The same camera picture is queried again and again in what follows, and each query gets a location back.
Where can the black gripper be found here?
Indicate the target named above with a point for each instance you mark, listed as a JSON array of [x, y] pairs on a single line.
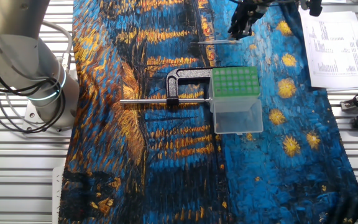
[[252, 7]]

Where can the clear large pipette tip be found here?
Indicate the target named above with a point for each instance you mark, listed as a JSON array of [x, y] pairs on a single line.
[[216, 42]]

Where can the black C-clamp with steel screw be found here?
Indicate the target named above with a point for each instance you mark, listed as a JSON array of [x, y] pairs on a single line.
[[172, 84]]

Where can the translucent box with green rack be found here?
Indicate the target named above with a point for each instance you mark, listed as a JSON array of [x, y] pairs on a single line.
[[235, 118]]

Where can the white printed paper sheet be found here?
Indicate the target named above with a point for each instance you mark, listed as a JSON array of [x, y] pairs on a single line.
[[337, 71]]

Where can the blue and orange painted cloth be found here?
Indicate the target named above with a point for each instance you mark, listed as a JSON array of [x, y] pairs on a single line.
[[182, 171]]

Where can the silver robot mounting plate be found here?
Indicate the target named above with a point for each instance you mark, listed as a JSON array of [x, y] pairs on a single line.
[[31, 119]]

